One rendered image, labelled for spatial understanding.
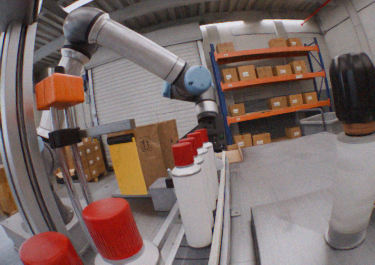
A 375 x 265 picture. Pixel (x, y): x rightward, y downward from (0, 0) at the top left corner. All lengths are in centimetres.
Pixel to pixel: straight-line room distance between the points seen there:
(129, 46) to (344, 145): 48
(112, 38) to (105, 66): 482
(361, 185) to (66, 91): 37
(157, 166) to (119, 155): 57
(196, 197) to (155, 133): 45
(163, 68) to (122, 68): 458
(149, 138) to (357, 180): 67
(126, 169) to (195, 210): 18
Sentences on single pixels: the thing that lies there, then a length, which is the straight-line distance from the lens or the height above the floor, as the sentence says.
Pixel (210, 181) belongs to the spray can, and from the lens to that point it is 45.
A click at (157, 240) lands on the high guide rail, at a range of 29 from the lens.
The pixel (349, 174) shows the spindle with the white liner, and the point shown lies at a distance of 28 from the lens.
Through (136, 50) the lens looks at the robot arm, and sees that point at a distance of 49.
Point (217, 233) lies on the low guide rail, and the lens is 35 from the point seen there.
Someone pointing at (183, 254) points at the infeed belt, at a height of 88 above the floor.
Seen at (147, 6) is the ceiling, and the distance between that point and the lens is 423.
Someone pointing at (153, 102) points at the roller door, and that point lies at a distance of 463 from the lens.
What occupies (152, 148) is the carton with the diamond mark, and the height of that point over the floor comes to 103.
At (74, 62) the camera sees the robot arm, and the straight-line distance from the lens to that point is 63.
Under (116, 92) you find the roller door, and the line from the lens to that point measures 501.
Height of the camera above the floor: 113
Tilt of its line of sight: 3 degrees down
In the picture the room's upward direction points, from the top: 10 degrees counter-clockwise
